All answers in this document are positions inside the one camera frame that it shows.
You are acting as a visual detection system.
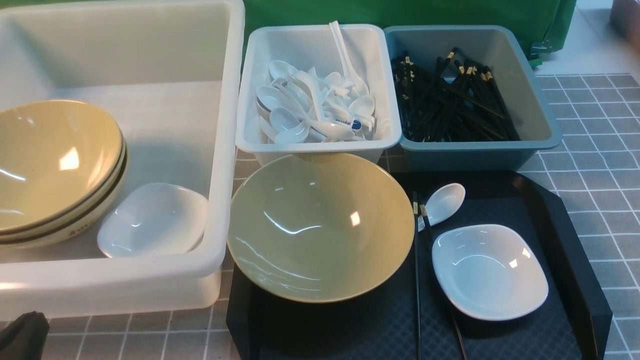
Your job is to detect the yellow-green noodle bowl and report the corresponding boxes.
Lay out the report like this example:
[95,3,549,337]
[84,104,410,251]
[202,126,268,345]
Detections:
[227,153,415,304]

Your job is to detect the black chopstick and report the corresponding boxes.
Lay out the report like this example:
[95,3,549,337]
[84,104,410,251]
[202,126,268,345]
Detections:
[419,204,468,360]
[411,191,422,360]

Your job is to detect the white soup spoon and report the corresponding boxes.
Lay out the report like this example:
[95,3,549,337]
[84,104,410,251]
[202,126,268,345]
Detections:
[418,183,466,232]

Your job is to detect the white square dish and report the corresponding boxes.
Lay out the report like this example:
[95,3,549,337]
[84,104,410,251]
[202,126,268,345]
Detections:
[97,182,208,258]
[431,224,549,322]

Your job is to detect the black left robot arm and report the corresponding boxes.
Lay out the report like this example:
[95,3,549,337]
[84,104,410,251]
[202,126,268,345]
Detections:
[0,311,50,360]

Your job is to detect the middle stacked yellow bowl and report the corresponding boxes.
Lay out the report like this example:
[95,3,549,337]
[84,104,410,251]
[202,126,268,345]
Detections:
[0,136,128,249]

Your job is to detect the stacked yellow bowl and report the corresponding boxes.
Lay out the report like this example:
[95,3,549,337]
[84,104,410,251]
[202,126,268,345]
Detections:
[0,99,122,233]
[0,136,128,249]
[0,150,130,249]

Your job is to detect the bottom stacked yellow bowl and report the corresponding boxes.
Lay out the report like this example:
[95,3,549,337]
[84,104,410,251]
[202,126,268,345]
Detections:
[0,150,130,249]

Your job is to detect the top stacked yellow bowl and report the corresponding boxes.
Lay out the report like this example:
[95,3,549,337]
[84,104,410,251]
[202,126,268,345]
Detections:
[0,99,122,233]

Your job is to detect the pile of white spoons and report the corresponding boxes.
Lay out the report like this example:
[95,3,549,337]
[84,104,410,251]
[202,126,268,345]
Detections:
[254,60,378,144]

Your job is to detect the white spoon bin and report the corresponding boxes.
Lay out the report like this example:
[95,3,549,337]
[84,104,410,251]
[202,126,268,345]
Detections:
[235,23,402,166]

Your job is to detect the long white ladle spoon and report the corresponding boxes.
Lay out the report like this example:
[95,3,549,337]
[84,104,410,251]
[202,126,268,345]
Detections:
[329,21,370,97]

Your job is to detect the pile of black chopsticks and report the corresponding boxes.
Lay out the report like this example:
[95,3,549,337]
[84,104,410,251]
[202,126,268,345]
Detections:
[391,47,521,142]

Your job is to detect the black serving tray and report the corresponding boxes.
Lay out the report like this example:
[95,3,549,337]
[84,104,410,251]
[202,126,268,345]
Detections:
[226,171,613,360]

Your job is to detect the white square dish in tub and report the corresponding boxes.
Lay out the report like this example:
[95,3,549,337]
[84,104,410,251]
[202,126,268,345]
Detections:
[97,182,208,258]

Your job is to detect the large white plastic tub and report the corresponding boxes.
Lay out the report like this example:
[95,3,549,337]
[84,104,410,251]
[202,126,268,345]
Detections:
[1,0,245,322]

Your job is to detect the blue chopstick bin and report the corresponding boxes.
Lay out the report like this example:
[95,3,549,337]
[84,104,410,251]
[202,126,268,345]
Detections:
[384,25,562,171]

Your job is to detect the grey checked tablecloth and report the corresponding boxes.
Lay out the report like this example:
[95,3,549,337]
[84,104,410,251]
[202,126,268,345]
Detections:
[42,73,639,360]

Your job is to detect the green cloth backdrop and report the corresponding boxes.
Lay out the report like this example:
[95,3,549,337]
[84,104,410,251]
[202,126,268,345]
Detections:
[244,0,576,69]

